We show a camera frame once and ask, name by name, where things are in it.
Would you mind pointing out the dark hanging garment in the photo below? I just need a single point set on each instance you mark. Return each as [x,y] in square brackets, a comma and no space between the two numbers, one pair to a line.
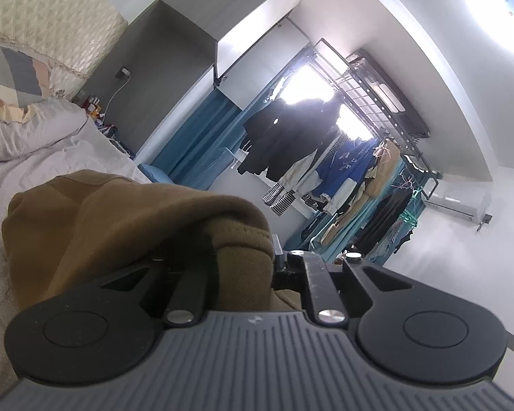
[385,218]

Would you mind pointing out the beige hanging garment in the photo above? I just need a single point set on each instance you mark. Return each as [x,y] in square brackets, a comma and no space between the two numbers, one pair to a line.
[387,167]

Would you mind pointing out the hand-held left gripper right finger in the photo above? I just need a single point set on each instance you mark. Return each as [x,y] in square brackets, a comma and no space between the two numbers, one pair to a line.
[318,284]

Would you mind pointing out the grey and white wardrobe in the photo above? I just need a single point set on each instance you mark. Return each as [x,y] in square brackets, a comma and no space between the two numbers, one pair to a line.
[162,51]

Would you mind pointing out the blue and white hanging jacket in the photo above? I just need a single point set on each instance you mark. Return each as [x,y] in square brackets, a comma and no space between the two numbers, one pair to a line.
[342,167]

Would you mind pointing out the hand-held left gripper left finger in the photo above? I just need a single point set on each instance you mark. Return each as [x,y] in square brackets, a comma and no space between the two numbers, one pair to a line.
[192,284]

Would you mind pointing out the white air conditioner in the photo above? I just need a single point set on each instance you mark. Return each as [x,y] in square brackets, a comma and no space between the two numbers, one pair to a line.
[454,201]

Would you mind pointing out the wall charger plug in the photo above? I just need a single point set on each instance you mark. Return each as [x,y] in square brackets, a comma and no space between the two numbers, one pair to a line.
[122,72]

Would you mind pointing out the black hanging jacket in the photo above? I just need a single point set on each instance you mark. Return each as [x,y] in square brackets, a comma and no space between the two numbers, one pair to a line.
[282,137]

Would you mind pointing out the brown garment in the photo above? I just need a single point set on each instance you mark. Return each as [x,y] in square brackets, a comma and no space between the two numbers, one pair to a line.
[132,218]

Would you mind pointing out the blue curtain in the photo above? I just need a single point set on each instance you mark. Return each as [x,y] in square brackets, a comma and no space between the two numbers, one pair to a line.
[197,137]

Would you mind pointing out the cluster of small bedside bottles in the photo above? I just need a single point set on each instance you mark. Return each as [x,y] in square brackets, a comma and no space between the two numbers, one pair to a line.
[95,109]

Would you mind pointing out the bed with grey sheet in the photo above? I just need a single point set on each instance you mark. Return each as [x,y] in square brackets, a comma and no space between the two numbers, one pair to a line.
[47,167]

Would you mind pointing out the patchwork pillow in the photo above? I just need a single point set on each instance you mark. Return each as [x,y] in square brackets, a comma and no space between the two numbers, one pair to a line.
[8,72]

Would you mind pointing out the black white striped garment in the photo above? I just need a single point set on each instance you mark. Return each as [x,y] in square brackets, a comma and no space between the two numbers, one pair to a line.
[278,197]

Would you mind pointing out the black metal clothes rack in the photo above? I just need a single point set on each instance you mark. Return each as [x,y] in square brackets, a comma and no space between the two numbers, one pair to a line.
[360,90]

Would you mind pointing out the cream quilted headboard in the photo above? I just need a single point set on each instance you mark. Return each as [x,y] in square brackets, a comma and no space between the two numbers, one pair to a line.
[47,13]

